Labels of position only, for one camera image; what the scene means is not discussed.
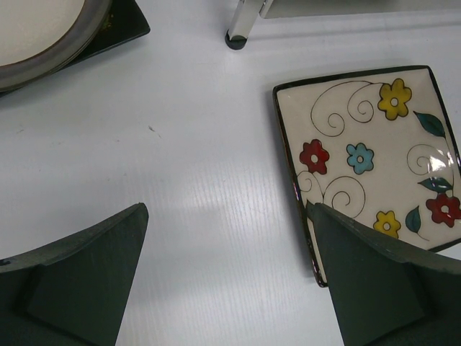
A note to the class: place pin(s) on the black square plate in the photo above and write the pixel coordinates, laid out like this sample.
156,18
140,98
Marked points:
124,22

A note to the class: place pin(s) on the colourful flower plate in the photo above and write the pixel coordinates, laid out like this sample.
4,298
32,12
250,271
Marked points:
377,146

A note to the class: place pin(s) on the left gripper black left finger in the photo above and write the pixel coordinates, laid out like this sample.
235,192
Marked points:
73,291

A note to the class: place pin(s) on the round silver-rimmed plate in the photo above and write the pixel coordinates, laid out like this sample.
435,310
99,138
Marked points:
40,37

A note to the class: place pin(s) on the stainless steel dish rack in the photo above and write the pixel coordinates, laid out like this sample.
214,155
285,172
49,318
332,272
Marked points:
248,11

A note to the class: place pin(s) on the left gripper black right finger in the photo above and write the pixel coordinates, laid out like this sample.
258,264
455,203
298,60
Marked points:
385,291

